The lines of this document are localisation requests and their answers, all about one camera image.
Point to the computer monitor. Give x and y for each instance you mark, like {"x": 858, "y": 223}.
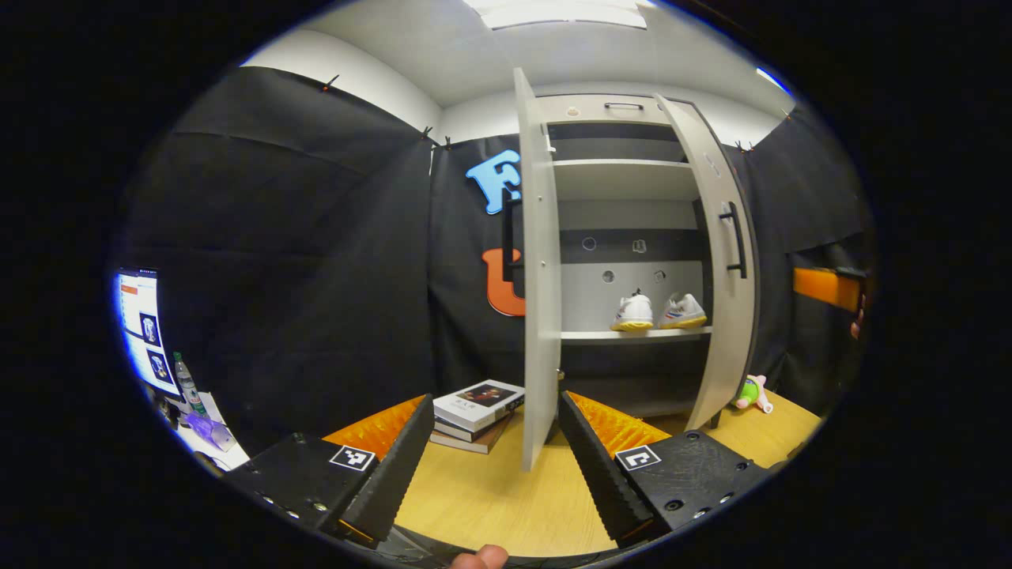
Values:
{"x": 146, "y": 332}

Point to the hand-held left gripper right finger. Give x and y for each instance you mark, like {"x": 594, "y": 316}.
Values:
{"x": 601, "y": 474}

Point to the white side table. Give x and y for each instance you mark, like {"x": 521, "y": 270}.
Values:
{"x": 225, "y": 458}

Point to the white book dark cover picture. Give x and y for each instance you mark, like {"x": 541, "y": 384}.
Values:
{"x": 474, "y": 411}

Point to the ceiling light panel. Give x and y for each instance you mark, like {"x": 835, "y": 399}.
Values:
{"x": 561, "y": 12}
{"x": 772, "y": 81}

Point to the white canvas shoe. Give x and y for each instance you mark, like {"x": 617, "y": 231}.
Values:
{"x": 684, "y": 310}
{"x": 632, "y": 312}

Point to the green pink plush toy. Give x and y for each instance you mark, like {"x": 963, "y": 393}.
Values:
{"x": 751, "y": 393}

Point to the black backdrop cloth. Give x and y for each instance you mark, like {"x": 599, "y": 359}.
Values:
{"x": 300, "y": 261}

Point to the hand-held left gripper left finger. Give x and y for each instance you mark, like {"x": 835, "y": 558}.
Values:
{"x": 395, "y": 474}

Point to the white shoe cabinet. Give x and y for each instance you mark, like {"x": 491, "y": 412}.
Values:
{"x": 624, "y": 178}

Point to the clear water bottle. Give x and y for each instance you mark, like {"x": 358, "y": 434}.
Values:
{"x": 190, "y": 387}

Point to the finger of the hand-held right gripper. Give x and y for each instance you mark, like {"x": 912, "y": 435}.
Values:
{"x": 822, "y": 286}

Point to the brown book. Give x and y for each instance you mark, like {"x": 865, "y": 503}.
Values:
{"x": 466, "y": 447}

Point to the white cabinet door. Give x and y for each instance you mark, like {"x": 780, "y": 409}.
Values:
{"x": 723, "y": 332}
{"x": 541, "y": 316}

